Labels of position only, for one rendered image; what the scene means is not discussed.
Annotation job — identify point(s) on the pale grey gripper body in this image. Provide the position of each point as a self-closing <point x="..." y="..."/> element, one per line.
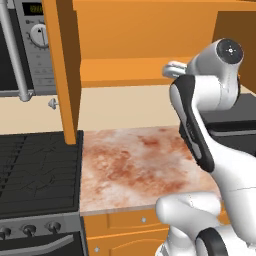
<point x="173" y="69"/>

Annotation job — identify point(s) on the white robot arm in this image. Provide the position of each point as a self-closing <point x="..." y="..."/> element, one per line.
<point x="233" y="186"/>

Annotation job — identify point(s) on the orange cabinet door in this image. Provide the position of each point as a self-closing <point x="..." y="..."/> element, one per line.
<point x="248" y="33"/>
<point x="63" y="66"/>

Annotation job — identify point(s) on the silver cabinet door knob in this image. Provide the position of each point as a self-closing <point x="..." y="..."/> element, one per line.
<point x="52" y="104"/>

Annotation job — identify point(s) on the black countertop appliance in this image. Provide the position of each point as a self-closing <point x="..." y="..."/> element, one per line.
<point x="233" y="126"/>

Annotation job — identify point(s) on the silver microwave oven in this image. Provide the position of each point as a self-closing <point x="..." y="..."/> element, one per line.
<point x="40" y="66"/>

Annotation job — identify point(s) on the white microwave dial knob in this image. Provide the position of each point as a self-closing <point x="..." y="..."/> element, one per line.
<point x="39" y="35"/>

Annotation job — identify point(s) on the silver drawer knob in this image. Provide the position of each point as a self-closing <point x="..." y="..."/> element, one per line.
<point x="143" y="220"/>

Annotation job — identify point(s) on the orange drawer front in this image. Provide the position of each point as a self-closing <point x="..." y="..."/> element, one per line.
<point x="133" y="220"/>

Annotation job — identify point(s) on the black hob with grates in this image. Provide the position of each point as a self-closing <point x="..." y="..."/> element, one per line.
<point x="36" y="173"/>

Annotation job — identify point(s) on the orange base cupboard door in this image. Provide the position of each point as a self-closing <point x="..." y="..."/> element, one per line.
<point x="130" y="246"/>

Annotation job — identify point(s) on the silver cupboard door knob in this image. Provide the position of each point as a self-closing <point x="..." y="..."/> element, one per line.
<point x="96" y="249"/>

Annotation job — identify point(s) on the black hob knob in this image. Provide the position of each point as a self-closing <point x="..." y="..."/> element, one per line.
<point x="29" y="229"/>
<point x="4" y="232"/>
<point x="53" y="227"/>

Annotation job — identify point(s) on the black oven door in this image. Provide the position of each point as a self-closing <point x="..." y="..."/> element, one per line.
<point x="40" y="248"/>

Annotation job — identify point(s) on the orange wall cabinet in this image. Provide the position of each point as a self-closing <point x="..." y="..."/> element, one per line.
<point x="140" y="33"/>

